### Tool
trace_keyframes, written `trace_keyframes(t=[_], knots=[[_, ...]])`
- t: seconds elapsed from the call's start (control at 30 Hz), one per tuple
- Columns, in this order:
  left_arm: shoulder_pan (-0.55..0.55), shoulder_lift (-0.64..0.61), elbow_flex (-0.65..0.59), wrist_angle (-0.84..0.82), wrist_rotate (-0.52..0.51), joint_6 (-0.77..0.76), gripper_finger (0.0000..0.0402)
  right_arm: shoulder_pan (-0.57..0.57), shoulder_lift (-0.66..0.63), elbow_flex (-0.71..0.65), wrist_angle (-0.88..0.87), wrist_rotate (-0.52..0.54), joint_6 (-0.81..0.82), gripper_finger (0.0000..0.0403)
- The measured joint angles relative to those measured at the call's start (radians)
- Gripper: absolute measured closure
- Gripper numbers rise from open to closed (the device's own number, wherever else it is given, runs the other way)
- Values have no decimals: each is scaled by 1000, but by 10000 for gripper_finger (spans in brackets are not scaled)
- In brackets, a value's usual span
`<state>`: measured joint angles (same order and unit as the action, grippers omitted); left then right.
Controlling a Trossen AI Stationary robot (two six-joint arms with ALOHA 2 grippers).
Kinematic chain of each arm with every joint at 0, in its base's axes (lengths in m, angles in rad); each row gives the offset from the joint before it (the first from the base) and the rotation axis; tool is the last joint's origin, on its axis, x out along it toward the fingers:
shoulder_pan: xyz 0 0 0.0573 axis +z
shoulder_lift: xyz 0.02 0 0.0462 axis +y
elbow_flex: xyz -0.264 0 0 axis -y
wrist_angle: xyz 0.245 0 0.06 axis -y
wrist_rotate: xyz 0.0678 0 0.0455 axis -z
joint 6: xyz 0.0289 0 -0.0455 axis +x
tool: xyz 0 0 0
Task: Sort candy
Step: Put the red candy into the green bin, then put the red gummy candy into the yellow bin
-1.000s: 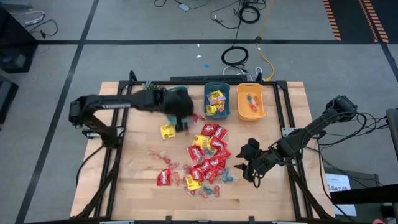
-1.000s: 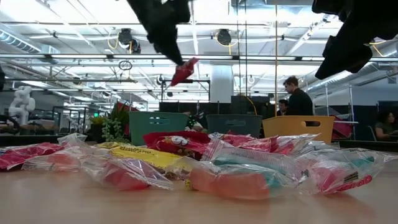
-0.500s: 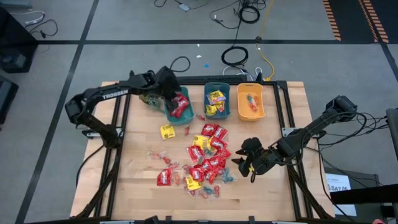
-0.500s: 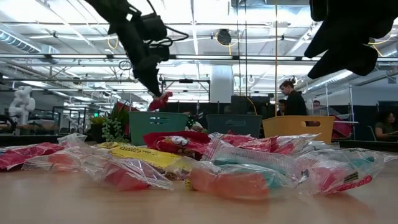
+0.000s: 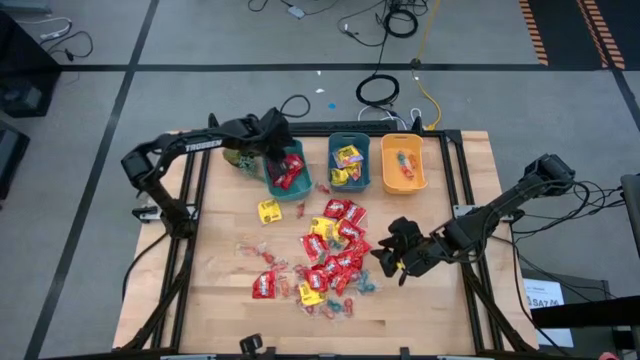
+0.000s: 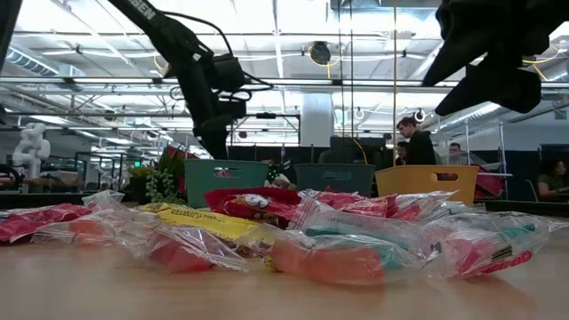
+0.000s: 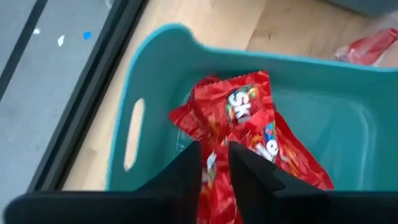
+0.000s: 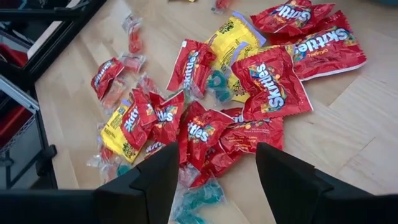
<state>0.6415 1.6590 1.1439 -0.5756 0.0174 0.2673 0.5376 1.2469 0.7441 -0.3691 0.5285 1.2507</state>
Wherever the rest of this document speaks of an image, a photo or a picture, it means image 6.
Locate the person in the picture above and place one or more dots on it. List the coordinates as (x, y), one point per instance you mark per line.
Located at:
(553, 180)
(420, 149)
(401, 153)
(455, 153)

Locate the black gantry frame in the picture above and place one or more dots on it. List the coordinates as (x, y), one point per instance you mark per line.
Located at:
(275, 116)

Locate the dark equipment cabinet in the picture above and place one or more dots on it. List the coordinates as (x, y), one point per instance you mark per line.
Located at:
(355, 151)

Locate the artificial succulent plant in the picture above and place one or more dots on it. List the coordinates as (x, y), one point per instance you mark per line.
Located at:
(162, 182)

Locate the dark blue plastic bin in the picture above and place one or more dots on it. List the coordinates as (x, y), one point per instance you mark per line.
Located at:
(335, 178)

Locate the black partition panel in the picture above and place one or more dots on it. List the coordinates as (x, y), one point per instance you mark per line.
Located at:
(553, 151)
(266, 153)

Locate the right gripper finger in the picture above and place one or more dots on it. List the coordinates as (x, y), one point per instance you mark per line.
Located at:
(502, 89)
(458, 60)

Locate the white building column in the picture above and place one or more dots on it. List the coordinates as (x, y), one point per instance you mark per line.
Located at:
(316, 120)

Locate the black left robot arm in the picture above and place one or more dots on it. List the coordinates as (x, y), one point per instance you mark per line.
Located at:
(169, 31)

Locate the yellow plastic bin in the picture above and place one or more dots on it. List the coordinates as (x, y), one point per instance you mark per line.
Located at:
(422, 182)

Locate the red background object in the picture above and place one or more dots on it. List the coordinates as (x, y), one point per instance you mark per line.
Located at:
(178, 153)

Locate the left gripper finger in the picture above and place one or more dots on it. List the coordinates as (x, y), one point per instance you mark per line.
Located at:
(214, 142)

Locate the red background cart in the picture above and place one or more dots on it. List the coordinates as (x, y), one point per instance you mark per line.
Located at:
(489, 184)

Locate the red Skittles packet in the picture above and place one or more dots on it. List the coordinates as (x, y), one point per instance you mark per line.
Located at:
(409, 206)
(253, 204)
(351, 202)
(222, 173)
(31, 220)

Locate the long ceiling light bar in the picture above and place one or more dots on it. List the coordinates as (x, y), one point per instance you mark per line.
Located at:
(111, 81)

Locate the green plastic bin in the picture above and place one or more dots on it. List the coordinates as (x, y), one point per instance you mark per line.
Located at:
(209, 182)

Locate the yellow Sour Patch packet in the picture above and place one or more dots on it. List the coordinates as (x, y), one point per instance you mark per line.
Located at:
(204, 221)
(155, 207)

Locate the black metal rack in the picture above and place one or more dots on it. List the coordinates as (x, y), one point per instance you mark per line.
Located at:
(102, 171)

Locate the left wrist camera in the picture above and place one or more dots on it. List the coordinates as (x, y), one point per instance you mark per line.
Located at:
(229, 71)

